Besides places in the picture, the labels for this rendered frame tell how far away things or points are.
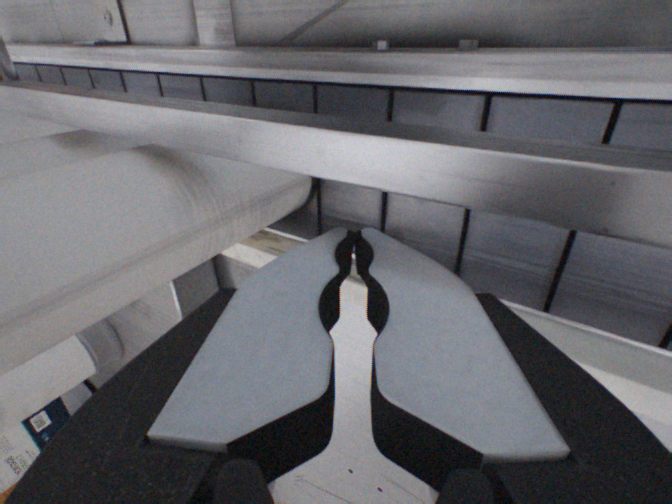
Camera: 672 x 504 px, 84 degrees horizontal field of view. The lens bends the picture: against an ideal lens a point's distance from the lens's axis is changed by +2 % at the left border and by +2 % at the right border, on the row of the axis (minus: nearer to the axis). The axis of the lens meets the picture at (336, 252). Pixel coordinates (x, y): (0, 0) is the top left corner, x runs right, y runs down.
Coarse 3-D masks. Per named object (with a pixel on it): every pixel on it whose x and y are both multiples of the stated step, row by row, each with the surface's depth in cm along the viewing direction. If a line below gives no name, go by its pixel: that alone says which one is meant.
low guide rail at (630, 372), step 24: (264, 240) 20; (288, 240) 20; (264, 264) 19; (360, 288) 16; (528, 312) 14; (552, 336) 13; (576, 336) 13; (600, 336) 13; (576, 360) 12; (600, 360) 12; (624, 360) 12; (648, 360) 12; (624, 384) 12; (648, 384) 11; (648, 408) 12
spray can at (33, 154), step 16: (0, 144) 15; (16, 144) 15; (32, 144) 15; (48, 144) 16; (64, 144) 16; (80, 144) 16; (96, 144) 17; (112, 144) 17; (128, 144) 18; (144, 144) 18; (0, 160) 14; (16, 160) 15; (32, 160) 15; (48, 160) 15; (64, 160) 15; (0, 176) 14
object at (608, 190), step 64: (128, 128) 12; (192, 128) 10; (256, 128) 9; (320, 128) 8; (384, 128) 8; (448, 128) 8; (448, 192) 7; (512, 192) 7; (576, 192) 6; (640, 192) 6
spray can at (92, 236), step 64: (0, 192) 10; (64, 192) 11; (128, 192) 12; (192, 192) 13; (256, 192) 16; (0, 256) 9; (64, 256) 10; (128, 256) 12; (192, 256) 14; (0, 320) 9; (64, 320) 11
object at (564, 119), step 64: (512, 128) 13; (576, 128) 12; (640, 128) 12; (320, 192) 20; (384, 192) 18; (448, 256) 17; (512, 256) 15; (576, 256) 14; (640, 256) 13; (576, 320) 15; (640, 320) 14
